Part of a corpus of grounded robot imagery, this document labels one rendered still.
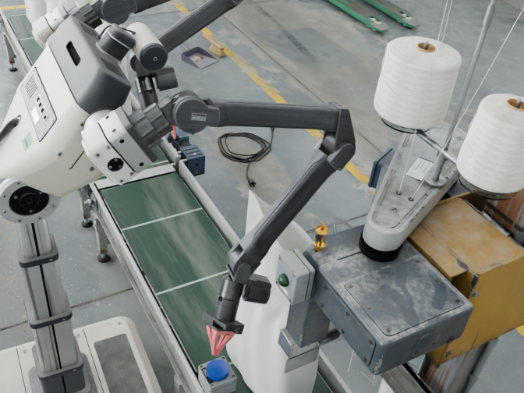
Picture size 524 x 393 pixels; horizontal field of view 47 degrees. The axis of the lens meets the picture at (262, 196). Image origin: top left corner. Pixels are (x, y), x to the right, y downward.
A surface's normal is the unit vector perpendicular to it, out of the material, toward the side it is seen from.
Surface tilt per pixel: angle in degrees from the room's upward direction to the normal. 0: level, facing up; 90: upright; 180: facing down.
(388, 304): 0
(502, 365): 0
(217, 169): 0
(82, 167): 90
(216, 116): 73
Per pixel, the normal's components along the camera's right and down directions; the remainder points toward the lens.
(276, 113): 0.30, 0.32
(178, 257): 0.09, -0.78
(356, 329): -0.87, 0.24
